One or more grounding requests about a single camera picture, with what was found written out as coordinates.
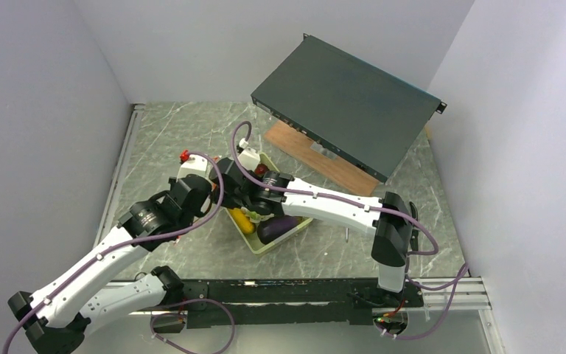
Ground purple eggplant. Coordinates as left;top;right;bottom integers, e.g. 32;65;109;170
256;215;298;245

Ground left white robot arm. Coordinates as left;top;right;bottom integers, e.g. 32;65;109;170
7;174;212;353

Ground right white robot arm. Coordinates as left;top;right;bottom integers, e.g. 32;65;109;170
209;158;417;306

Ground dark red fruit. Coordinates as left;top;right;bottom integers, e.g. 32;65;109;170
254;164;270;177

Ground white cauliflower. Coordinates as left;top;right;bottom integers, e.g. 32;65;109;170
240;207;274;224

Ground green plastic basket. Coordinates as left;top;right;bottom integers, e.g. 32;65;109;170
209;157;313;256

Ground brown wooden board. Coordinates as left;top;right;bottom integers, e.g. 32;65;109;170
264;121;380;196

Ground black pliers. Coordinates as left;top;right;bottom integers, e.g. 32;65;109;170
408;201;422;250

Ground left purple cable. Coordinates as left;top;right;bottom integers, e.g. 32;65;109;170
1;152;226;354

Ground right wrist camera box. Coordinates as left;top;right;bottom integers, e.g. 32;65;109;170
238;139;261;172

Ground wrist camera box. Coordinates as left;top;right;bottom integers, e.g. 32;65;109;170
176;156;209;180
238;139;261;172

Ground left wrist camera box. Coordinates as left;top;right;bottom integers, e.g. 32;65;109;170
176;156;209;180

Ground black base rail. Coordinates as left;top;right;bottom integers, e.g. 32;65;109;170
131;276;460;335

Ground black network switch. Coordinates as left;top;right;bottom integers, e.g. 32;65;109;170
251;35;447;182

